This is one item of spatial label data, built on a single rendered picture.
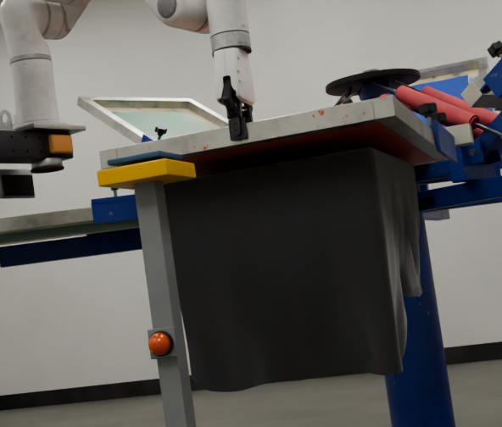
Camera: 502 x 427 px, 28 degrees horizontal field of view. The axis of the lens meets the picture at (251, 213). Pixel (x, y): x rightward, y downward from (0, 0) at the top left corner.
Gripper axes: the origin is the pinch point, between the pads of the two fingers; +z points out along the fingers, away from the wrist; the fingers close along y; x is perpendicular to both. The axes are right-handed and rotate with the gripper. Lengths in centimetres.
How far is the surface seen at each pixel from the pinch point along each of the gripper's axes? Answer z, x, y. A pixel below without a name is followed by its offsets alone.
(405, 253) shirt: 25.8, 21.3, -35.6
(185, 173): 8.7, -5.3, 17.6
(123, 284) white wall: 6, -259, -471
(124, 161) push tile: 5.9, -13.6, 23.8
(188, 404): 48, -10, 18
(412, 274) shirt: 30, 22, -38
